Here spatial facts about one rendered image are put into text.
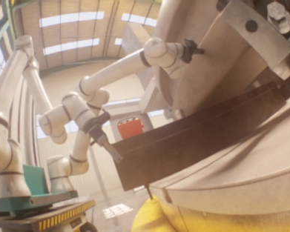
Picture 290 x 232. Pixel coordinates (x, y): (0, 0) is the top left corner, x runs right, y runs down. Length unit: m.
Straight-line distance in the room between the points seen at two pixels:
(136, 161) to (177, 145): 0.33
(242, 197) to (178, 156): 0.86
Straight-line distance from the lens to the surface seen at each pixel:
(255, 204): 0.28
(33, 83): 0.90
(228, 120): 1.36
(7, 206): 0.72
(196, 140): 1.15
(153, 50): 0.55
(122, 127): 1.12
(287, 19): 0.48
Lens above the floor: 0.40
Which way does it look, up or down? 21 degrees up
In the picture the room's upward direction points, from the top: 22 degrees counter-clockwise
